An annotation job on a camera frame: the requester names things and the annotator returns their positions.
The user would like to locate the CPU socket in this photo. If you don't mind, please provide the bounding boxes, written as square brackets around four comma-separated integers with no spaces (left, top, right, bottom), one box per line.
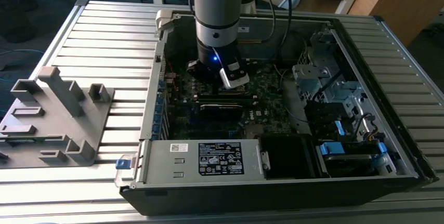
[213,83,250,96]

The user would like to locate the graphics card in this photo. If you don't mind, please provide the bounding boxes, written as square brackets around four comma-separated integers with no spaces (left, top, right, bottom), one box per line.
[199,103,245,128]

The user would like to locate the green motherboard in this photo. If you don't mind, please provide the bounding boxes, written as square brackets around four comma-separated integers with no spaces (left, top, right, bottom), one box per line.
[163,56,314,141]

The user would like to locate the silver metal drive cage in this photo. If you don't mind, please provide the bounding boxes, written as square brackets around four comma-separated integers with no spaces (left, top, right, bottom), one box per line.
[291,30,371,121]

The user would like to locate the chipset heatsink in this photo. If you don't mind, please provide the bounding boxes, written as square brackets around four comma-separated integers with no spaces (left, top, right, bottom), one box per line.
[245,123,267,139]

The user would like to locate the black disk bay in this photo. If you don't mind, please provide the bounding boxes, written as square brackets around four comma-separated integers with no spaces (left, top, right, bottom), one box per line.
[305,101,354,141]

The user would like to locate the grey parts rack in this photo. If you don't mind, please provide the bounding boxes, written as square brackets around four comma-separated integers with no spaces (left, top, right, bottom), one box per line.
[0,65,117,169]

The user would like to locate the grey power supply unit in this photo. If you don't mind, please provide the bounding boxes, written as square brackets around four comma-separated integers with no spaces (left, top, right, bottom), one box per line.
[137,138,269,185]

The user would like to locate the blue drive tab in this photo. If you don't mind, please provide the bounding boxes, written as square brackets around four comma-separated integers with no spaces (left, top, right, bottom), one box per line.
[334,120,349,137]

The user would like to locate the blue case latch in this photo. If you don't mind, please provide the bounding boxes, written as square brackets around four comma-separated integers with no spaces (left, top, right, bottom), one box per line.
[117,157,135,170]

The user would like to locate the blue disk carrier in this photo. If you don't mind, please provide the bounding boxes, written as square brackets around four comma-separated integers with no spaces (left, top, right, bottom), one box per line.
[318,141,389,179]

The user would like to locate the black PC case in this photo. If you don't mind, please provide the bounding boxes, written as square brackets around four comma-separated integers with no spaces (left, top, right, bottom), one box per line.
[114,9,441,217]

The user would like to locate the wooden cabinet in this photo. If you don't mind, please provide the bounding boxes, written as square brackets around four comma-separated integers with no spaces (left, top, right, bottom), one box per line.
[349,0,444,48]

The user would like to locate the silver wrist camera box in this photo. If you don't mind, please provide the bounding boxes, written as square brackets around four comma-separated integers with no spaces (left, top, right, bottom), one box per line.
[219,57,251,89]

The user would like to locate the grey case handle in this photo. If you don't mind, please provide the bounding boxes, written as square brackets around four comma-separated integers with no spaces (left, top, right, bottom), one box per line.
[155,9,174,39]

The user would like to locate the black camera cable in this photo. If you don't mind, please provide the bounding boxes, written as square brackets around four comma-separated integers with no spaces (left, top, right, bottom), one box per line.
[259,0,295,62]

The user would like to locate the multicolour power wires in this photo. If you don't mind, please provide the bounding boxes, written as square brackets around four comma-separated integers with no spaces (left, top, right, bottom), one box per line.
[359,112,382,143]

